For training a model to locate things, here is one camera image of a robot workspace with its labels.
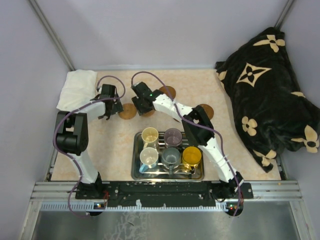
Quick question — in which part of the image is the woven coaster smooth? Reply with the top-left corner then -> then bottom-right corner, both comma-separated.
142,110 -> 155,118

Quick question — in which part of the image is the woven coaster frilled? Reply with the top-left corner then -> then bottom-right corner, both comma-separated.
118,103 -> 137,120

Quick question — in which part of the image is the dark wooden coaster back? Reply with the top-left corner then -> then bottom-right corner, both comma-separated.
159,85 -> 176,100

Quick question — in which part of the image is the dark wooden coaster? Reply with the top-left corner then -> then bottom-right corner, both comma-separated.
159,85 -> 176,100
200,103 -> 214,120

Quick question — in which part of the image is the dark wooden coaster front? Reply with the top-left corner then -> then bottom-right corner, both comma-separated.
200,103 -> 214,120

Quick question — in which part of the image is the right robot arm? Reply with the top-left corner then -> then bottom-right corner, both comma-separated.
131,81 -> 244,199

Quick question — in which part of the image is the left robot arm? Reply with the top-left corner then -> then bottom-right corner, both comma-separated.
53,84 -> 124,199

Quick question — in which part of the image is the cream yellow cup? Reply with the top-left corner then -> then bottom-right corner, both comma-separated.
141,127 -> 159,149

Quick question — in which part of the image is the purple cup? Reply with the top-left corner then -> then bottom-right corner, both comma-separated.
164,128 -> 183,148

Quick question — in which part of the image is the grey cup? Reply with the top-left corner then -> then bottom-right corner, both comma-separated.
161,147 -> 181,175

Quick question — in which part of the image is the white folded cloth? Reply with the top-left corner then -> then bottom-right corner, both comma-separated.
56,69 -> 98,112

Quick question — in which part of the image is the metal tray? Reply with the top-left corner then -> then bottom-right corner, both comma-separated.
131,131 -> 205,182

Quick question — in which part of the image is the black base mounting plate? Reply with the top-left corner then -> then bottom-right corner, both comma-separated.
75,181 -> 253,208

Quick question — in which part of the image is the black floral blanket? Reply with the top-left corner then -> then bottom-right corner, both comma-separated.
214,27 -> 320,172

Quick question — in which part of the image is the white cup blue handle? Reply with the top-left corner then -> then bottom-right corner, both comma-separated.
139,147 -> 159,173

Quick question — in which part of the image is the aluminium frame rail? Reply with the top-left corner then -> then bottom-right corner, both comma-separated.
30,180 -> 303,216

